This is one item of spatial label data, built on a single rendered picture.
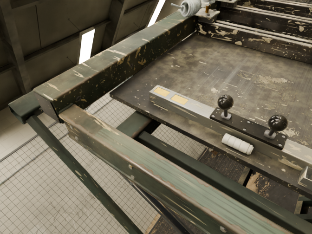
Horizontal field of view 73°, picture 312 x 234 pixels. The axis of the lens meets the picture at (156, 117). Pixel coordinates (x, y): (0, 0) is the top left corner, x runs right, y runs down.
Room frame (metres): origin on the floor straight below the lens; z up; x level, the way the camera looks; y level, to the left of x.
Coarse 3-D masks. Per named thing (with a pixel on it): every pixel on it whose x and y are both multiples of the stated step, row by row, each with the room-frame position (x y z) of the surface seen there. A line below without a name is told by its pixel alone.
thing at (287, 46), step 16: (208, 16) 1.00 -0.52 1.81; (208, 32) 1.06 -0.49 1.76; (224, 32) 1.02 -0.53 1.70; (240, 32) 0.97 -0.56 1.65; (256, 32) 0.95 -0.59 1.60; (272, 32) 0.94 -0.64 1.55; (256, 48) 0.97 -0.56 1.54; (272, 48) 0.93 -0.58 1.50; (288, 48) 0.90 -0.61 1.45; (304, 48) 0.86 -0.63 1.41
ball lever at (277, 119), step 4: (272, 116) 0.46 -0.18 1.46; (276, 116) 0.45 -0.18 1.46; (280, 116) 0.45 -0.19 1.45; (268, 120) 0.46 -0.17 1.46; (272, 120) 0.45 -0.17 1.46; (276, 120) 0.44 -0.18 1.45; (280, 120) 0.44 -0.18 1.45; (284, 120) 0.44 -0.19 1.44; (268, 124) 0.46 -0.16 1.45; (272, 124) 0.45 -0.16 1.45; (276, 124) 0.44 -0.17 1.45; (280, 124) 0.44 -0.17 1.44; (284, 124) 0.44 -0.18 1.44; (272, 128) 0.45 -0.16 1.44; (276, 128) 0.45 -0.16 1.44; (280, 128) 0.44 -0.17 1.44; (284, 128) 0.44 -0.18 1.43; (268, 132) 0.54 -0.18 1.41; (272, 132) 0.51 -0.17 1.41; (268, 136) 0.54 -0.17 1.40; (272, 136) 0.54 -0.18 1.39
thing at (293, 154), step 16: (160, 96) 0.69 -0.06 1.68; (176, 112) 0.68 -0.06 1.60; (192, 112) 0.64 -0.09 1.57; (208, 112) 0.63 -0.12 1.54; (208, 128) 0.64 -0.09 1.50; (224, 128) 0.60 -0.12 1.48; (256, 144) 0.56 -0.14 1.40; (288, 144) 0.54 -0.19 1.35; (288, 160) 0.53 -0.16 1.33; (304, 160) 0.51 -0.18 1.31
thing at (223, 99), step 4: (224, 96) 0.50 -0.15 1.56; (228, 96) 0.49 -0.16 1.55; (220, 100) 0.50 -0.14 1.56; (224, 100) 0.49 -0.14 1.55; (228, 100) 0.49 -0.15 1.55; (232, 100) 0.49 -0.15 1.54; (220, 104) 0.50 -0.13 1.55; (224, 104) 0.49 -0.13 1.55; (228, 104) 0.49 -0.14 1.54; (232, 104) 0.49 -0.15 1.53; (220, 108) 0.51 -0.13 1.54; (224, 108) 0.50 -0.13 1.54; (228, 108) 0.50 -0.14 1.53; (224, 112) 0.56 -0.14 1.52; (224, 116) 0.59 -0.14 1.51; (228, 116) 0.59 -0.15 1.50
